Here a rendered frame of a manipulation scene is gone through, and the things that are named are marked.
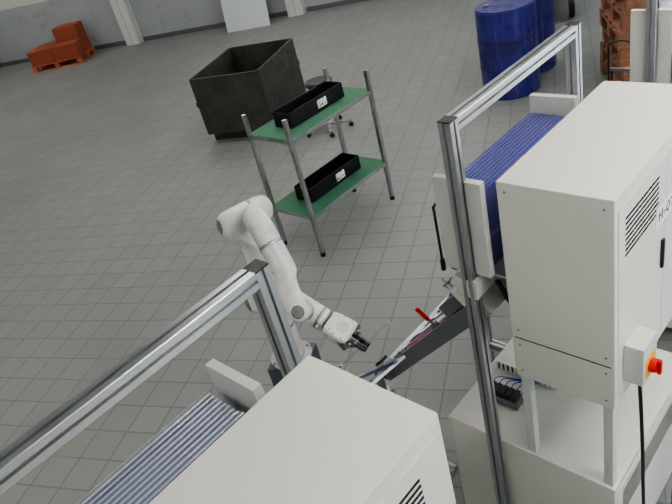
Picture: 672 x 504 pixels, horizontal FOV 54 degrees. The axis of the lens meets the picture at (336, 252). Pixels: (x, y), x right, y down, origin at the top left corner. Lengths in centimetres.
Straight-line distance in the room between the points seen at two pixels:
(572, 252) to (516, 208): 18
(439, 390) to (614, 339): 181
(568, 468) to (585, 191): 110
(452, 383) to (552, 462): 126
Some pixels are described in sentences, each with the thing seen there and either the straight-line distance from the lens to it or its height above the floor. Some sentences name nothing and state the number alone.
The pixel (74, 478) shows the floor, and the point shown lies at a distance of 406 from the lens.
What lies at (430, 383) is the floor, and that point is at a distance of 367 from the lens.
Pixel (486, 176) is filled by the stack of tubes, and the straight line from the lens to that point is 198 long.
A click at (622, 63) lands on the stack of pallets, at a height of 35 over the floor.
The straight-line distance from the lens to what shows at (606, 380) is 207.
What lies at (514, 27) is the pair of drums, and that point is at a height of 71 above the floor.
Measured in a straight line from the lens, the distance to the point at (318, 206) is 482.
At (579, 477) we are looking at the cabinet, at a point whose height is 61.
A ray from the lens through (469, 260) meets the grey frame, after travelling 197.
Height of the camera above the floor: 259
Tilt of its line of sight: 32 degrees down
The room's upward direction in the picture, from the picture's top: 15 degrees counter-clockwise
